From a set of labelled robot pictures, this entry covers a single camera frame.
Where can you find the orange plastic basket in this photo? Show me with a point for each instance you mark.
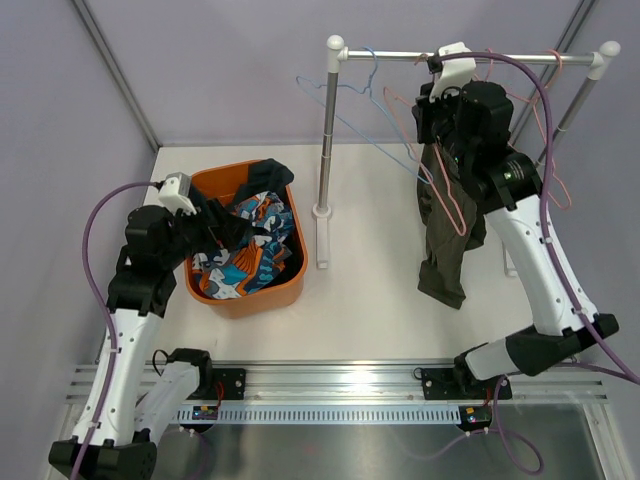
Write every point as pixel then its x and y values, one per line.
pixel 221 183

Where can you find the patterned blue orange shorts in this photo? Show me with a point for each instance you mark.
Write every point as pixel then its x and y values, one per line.
pixel 259 257

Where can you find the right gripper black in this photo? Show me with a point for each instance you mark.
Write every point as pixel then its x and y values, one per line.
pixel 425 110

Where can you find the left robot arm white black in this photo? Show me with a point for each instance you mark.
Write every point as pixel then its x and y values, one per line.
pixel 118 434

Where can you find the white slotted cable duct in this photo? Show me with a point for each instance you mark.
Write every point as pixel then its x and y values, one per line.
pixel 320 415

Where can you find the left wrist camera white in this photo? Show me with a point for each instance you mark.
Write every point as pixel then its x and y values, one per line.
pixel 174 194

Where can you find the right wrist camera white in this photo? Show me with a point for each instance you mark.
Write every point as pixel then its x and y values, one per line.
pixel 450 73

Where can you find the olive green shorts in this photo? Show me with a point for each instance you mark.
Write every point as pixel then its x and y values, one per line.
pixel 440 272

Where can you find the dark navy shorts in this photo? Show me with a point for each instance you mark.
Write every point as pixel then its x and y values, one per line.
pixel 266 175

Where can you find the pink hanger olive shorts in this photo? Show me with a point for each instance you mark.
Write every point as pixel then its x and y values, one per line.
pixel 446 198

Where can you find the aluminium mounting rail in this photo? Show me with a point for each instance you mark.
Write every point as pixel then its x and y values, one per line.
pixel 371 382

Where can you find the pink hanger patterned shorts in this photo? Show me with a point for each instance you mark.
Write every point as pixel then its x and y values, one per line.
pixel 391 99

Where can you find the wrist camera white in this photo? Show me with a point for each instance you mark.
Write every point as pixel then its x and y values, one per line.
pixel 450 73
pixel 174 194

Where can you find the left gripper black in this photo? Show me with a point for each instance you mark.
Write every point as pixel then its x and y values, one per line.
pixel 229 230

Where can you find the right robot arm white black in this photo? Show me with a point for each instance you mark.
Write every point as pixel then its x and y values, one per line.
pixel 565 321

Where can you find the black shorts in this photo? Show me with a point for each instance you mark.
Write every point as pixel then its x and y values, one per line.
pixel 292 264

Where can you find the metal clothes rack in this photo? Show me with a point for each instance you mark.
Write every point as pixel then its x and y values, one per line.
pixel 338 53

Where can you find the blue wire hanger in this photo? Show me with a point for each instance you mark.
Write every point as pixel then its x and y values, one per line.
pixel 363 115

